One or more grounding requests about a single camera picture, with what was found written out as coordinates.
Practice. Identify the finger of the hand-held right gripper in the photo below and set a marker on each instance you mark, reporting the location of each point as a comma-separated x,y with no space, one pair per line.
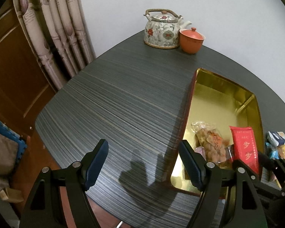
263,184
279,168

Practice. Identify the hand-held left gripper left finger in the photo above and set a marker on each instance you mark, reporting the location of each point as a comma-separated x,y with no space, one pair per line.
95,166

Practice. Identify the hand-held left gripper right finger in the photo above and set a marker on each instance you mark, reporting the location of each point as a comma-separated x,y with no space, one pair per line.
192,166

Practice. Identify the pink patterned snack packet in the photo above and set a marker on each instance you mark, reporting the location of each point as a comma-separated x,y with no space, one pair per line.
200,152

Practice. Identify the clear nut brittle packet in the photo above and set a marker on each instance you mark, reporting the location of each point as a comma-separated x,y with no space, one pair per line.
211,144

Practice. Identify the navy and white long packet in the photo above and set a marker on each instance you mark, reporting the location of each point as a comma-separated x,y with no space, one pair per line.
277,137

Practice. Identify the red snack packet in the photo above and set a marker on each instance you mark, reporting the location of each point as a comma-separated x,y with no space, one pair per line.
245,147

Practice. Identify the red tin box gold inside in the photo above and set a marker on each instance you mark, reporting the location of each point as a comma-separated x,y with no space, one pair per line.
216,104

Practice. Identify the blue foam mat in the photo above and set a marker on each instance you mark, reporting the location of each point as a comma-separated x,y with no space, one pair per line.
22,149

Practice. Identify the grey cloth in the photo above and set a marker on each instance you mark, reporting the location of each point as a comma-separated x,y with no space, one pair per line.
2,159

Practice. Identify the brown wooden door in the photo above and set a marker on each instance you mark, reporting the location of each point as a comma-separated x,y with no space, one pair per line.
14,76

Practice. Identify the orange lidded clay cup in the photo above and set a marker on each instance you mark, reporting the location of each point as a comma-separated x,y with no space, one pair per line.
191,44

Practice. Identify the floral ceramic teapot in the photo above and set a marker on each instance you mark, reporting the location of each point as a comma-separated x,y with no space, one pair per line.
161,35

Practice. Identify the beige patterned curtain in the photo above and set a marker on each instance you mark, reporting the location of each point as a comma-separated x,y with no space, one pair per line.
61,28

